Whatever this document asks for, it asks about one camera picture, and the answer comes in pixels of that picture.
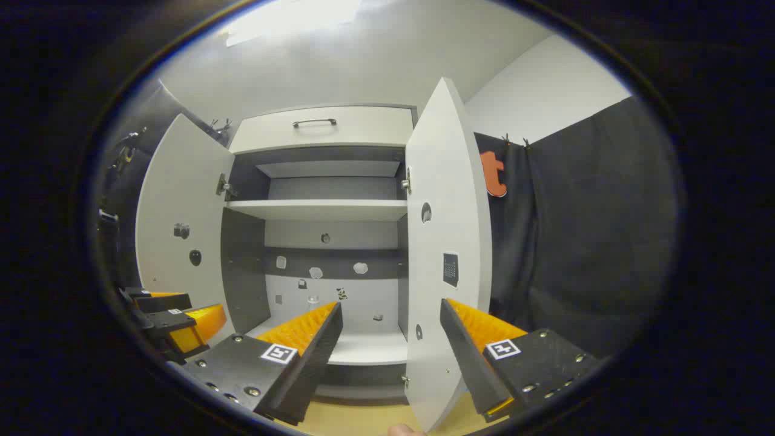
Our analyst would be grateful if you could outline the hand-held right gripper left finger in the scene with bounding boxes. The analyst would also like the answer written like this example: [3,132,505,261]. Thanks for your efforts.
[180,301,344,426]

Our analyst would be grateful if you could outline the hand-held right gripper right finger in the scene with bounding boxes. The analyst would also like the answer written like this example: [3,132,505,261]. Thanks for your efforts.
[440,297,601,423]

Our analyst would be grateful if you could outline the white cabinet door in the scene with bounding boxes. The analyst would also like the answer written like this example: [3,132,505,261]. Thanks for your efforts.
[136,114,236,347]
[404,77,492,432]

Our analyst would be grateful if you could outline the white cabinet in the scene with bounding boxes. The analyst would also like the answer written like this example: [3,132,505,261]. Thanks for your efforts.
[221,103,418,403]

